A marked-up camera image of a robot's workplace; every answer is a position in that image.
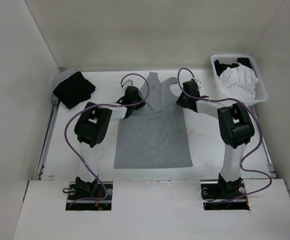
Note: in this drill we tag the white foam front board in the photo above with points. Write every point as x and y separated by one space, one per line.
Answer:
152 210

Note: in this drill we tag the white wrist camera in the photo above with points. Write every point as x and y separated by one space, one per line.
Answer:
198 83
126 84

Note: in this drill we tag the white plastic laundry basket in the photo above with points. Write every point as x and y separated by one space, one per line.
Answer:
261 91

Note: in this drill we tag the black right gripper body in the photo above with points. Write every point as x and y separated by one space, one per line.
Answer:
182 100

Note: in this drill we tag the black garment in basket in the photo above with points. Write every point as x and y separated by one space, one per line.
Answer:
221 67

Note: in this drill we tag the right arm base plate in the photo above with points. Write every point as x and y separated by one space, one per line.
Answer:
219 195

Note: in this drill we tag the grey tank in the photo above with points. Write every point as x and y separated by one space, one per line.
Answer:
64 73
155 136

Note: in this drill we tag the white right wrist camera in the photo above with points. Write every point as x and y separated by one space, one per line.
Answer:
198 83

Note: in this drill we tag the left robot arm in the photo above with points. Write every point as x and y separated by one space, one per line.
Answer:
91 129

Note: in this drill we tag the folded black tank top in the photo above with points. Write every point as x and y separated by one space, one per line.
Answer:
74 90

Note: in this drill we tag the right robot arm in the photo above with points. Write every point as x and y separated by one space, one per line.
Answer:
236 130

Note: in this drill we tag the white crumpled tank top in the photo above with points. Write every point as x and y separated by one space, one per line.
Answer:
238 83

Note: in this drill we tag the folded grey tank top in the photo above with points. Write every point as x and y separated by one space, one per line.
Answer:
64 73

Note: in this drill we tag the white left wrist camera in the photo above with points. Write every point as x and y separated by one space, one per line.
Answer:
126 84

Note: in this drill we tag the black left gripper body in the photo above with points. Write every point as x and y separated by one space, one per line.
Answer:
138 106

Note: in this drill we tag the metal table edge rail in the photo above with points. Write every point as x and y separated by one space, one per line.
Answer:
42 157

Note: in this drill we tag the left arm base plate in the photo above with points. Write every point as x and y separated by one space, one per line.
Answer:
79 199

